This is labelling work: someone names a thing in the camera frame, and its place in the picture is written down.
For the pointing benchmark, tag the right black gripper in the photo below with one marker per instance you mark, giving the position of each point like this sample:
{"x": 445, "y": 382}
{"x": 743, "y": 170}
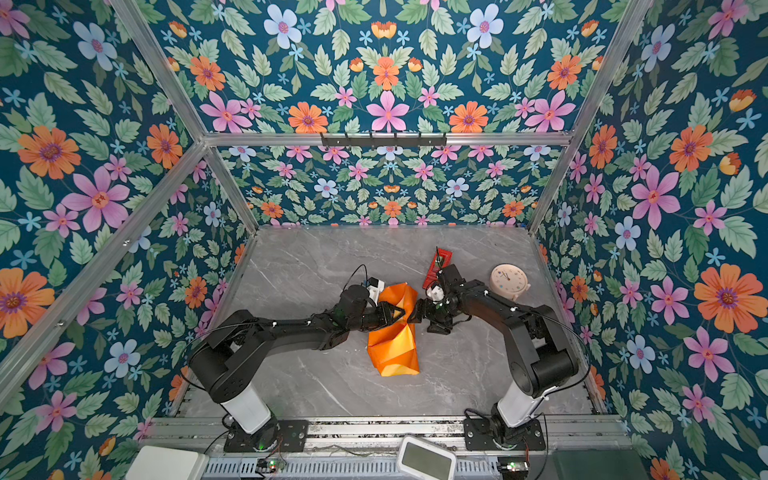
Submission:
{"x": 428, "y": 305}

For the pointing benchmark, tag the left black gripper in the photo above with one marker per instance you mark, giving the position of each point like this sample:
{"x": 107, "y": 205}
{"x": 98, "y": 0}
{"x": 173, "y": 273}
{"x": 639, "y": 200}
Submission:
{"x": 398, "y": 311}

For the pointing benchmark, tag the yellow orange wrapping paper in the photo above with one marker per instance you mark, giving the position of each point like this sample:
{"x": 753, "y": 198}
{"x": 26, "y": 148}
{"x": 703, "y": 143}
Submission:
{"x": 393, "y": 349}

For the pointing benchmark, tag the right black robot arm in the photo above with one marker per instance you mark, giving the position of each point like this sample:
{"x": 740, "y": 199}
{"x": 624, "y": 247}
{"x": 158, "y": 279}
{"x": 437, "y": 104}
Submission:
{"x": 538, "y": 352}

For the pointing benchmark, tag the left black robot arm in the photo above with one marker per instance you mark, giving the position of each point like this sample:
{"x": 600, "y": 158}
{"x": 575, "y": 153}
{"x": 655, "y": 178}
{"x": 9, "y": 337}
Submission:
{"x": 227, "y": 360}

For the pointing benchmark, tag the white box device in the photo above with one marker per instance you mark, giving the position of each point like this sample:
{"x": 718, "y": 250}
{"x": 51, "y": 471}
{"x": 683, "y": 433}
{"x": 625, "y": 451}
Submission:
{"x": 160, "y": 463}

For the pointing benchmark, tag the red tape dispenser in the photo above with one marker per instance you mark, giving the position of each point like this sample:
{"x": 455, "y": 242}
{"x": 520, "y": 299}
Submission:
{"x": 441, "y": 258}

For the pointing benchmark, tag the pink round alarm clock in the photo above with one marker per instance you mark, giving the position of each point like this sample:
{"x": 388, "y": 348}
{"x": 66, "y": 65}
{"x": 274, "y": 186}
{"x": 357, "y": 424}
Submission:
{"x": 509, "y": 281}

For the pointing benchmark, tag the white timer display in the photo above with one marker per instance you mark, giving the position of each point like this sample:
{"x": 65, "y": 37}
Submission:
{"x": 421, "y": 459}

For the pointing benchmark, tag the green mat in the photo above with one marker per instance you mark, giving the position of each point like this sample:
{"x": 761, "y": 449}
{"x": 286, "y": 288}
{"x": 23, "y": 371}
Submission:
{"x": 599, "y": 465}

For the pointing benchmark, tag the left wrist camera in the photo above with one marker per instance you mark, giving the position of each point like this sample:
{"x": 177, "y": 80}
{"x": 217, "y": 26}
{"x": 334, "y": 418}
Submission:
{"x": 374, "y": 287}

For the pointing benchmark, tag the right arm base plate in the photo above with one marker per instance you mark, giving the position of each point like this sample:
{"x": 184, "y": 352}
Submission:
{"x": 483, "y": 434}

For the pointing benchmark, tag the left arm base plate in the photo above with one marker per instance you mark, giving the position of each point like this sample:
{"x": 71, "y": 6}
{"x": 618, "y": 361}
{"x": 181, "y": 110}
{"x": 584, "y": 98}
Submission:
{"x": 284, "y": 436}

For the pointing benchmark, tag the black hook rail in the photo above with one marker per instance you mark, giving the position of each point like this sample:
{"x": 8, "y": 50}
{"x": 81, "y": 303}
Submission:
{"x": 371, "y": 140}

